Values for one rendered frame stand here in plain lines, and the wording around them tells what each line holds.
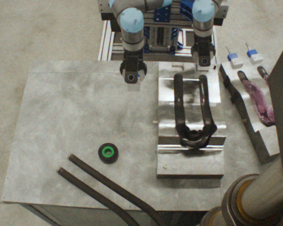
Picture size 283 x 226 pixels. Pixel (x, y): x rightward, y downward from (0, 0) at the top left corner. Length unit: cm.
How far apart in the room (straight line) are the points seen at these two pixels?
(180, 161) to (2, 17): 238
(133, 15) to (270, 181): 78
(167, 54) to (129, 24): 130
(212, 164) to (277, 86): 102
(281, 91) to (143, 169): 108
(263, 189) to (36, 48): 254
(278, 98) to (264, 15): 288
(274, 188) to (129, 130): 104
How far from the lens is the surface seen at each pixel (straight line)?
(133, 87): 134
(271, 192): 44
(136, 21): 107
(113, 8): 117
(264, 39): 295
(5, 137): 247
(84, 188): 127
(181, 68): 149
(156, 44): 223
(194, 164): 129
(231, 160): 139
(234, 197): 56
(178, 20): 186
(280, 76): 30
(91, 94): 150
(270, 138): 136
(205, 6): 115
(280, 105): 29
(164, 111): 132
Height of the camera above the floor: 206
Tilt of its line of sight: 62 degrees down
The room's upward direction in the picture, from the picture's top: straight up
